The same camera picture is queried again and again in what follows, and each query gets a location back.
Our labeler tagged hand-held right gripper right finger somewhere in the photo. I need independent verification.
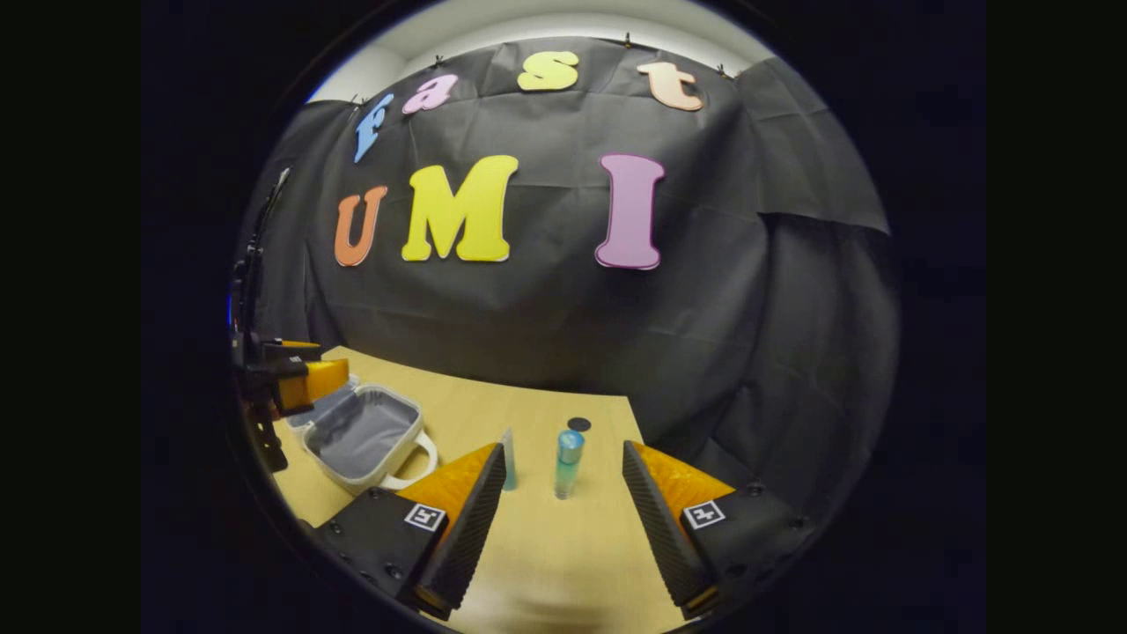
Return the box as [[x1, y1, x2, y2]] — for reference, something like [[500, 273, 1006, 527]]
[[622, 440, 816, 620]]

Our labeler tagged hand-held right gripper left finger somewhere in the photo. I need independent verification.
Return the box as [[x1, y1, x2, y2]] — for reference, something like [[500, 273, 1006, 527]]
[[313, 442, 508, 622]]

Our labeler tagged white suitcase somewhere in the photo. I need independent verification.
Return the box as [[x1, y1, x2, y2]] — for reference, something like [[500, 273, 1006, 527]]
[[284, 374, 438, 496]]

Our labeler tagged blue skin care bottle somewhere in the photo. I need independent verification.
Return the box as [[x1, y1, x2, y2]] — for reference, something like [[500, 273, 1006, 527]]
[[554, 429, 586, 501]]

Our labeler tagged black backdrop cloth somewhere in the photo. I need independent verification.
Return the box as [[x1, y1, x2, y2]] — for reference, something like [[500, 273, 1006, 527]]
[[238, 35, 901, 507]]

